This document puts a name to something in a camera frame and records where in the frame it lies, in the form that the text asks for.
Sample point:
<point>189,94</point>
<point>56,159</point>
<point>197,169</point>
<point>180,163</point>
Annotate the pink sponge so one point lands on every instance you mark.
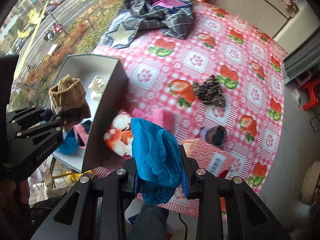
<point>161,117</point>

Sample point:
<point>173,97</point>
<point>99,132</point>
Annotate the beige knit sock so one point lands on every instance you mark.
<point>69,96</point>

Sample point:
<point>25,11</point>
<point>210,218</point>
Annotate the blue mesh cloth on table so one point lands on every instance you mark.
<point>69,144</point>

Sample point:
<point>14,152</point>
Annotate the pink and black knit sock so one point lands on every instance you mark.
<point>81,132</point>

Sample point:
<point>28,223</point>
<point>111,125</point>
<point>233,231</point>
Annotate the leopard print scrunchie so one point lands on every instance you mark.
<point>210,92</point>

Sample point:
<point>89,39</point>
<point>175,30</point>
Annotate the red plastic stool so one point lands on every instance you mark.
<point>312,88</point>

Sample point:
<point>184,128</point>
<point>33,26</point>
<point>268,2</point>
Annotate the pink patterned carton box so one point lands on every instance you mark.
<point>209,157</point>

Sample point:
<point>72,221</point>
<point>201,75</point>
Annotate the grey plaid star cloth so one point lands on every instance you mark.
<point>173,17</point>

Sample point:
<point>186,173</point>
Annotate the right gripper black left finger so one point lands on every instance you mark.
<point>75,215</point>

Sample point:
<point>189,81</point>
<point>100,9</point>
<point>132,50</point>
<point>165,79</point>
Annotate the blue mesh cloth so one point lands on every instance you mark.
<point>158,161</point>
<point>69,144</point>

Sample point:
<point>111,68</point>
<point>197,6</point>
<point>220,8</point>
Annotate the white polka dot scrunchie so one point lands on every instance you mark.
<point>97,88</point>

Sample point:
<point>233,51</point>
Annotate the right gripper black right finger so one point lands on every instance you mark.
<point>247,215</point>

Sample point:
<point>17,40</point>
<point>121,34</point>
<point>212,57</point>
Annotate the pink strawberry paw tablecloth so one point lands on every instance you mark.
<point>247,65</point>

